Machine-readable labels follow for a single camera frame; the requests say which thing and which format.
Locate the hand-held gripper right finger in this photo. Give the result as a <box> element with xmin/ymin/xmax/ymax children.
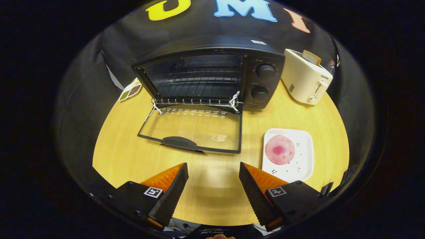
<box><xmin>239</xmin><ymin>162</ymin><xmax>332</xmax><ymax>232</ymax></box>

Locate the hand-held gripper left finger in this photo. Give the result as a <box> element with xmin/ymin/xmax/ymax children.
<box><xmin>90</xmin><ymin>163</ymin><xmax>189</xmax><ymax>232</ymax></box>

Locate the pink round meat slice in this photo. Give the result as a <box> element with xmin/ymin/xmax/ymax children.
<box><xmin>265</xmin><ymin>135</ymin><xmax>296</xmax><ymax>165</ymax></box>

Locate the white square plate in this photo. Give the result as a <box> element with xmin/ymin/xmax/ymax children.
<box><xmin>262</xmin><ymin>128</ymin><xmax>314</xmax><ymax>183</ymax></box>

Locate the black toaster oven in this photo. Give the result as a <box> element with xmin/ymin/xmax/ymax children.
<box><xmin>131</xmin><ymin>36</ymin><xmax>286</xmax><ymax>155</ymax></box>

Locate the white bread toaster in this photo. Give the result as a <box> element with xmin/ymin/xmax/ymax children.
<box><xmin>281</xmin><ymin>49</ymin><xmax>333</xmax><ymax>106</ymax></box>

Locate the divided dish of beans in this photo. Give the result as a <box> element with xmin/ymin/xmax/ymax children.
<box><xmin>118</xmin><ymin>78</ymin><xmax>142</xmax><ymax>102</ymax></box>

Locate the brown bread slice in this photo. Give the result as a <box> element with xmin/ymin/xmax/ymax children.
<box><xmin>301</xmin><ymin>50</ymin><xmax>322</xmax><ymax>66</ymax></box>

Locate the white string tie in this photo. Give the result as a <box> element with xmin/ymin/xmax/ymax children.
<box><xmin>228</xmin><ymin>91</ymin><xmax>240</xmax><ymax>112</ymax></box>
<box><xmin>145</xmin><ymin>99</ymin><xmax>163</xmax><ymax>122</ymax></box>

